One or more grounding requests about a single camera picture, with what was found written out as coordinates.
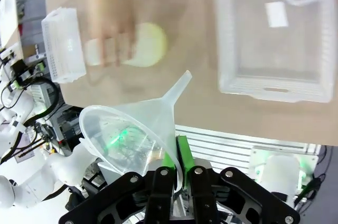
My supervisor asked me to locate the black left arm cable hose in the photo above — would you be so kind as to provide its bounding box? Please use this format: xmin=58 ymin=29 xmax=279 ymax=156
xmin=0 ymin=78 xmax=62 ymax=120

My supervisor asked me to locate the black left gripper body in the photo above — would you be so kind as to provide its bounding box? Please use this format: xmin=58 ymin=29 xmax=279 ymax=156
xmin=11 ymin=59 xmax=34 ymax=82

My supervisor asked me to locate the small white paper card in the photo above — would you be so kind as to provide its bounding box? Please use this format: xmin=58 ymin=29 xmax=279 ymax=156
xmin=265 ymin=1 xmax=289 ymax=27

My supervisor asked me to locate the person's right hand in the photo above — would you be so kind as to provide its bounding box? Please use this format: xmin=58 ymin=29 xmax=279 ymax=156
xmin=88 ymin=14 xmax=141 ymax=67

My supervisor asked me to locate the white perforated plastic basket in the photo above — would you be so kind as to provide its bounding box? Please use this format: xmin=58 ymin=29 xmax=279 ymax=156
xmin=40 ymin=7 xmax=88 ymax=85
xmin=210 ymin=0 xmax=333 ymax=104

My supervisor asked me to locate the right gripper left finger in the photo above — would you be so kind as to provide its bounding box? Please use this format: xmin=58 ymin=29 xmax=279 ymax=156
xmin=59 ymin=152 xmax=176 ymax=224

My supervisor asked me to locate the translucent plastic conical flask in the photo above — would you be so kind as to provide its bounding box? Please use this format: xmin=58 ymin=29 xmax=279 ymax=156
xmin=83 ymin=22 xmax=169 ymax=69

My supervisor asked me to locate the white side desk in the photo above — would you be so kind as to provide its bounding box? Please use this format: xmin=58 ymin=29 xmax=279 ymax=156
xmin=0 ymin=0 xmax=34 ymax=45

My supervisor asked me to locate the translucent plastic funnel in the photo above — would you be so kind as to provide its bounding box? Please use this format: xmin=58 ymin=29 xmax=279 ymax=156
xmin=78 ymin=69 xmax=193 ymax=193

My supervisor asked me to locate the grey control box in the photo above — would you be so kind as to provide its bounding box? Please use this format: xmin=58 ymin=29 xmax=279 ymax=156
xmin=27 ymin=83 xmax=58 ymax=109

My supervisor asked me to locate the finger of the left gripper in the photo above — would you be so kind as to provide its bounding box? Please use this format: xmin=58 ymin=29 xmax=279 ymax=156
xmin=7 ymin=79 xmax=22 ymax=91
xmin=32 ymin=61 xmax=45 ymax=73

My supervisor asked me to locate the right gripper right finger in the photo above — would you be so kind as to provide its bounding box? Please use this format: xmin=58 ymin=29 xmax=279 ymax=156
xmin=176 ymin=134 xmax=302 ymax=224

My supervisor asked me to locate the aluminium table frame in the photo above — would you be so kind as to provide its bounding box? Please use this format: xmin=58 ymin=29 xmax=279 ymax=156
xmin=174 ymin=124 xmax=322 ymax=173

